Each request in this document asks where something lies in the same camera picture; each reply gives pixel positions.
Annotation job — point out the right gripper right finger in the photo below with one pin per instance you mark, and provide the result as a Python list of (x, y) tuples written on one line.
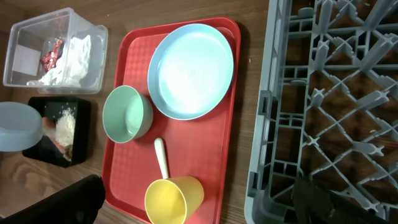
[(314, 204)]

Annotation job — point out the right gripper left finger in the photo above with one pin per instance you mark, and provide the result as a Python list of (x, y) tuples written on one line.
[(78, 203)]

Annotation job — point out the white rice pile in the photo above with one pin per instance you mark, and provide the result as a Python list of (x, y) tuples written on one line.
[(65, 128)]

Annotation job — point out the yellow plastic cup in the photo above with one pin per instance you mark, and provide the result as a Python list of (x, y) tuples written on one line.
[(173, 200)]

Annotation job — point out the blue bowl with rice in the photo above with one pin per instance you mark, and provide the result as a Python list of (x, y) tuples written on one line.
[(21, 126)]

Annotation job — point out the green bowl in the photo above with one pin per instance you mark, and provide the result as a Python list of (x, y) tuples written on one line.
[(127, 114)]

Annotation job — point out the white napkin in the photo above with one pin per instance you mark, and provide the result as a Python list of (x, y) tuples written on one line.
[(71, 67)]

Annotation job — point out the red snack wrapper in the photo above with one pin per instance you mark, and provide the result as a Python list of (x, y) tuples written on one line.
[(49, 60)]

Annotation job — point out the light blue plate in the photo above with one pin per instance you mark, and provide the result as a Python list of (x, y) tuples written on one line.
[(190, 71)]

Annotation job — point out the orange carrot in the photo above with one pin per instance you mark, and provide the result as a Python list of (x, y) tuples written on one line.
[(49, 130)]

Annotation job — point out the grey dishwasher rack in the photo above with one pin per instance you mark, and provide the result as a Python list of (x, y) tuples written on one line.
[(327, 108)]

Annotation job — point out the black square bin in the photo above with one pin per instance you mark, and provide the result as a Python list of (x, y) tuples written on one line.
[(52, 107)]

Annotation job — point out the white plastic spoon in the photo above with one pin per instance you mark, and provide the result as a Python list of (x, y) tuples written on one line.
[(161, 157)]

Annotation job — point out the red plastic tray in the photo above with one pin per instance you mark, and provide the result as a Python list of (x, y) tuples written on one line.
[(197, 148)]

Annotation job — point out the clear plastic bin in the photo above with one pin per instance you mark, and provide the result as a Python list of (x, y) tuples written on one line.
[(31, 39)]

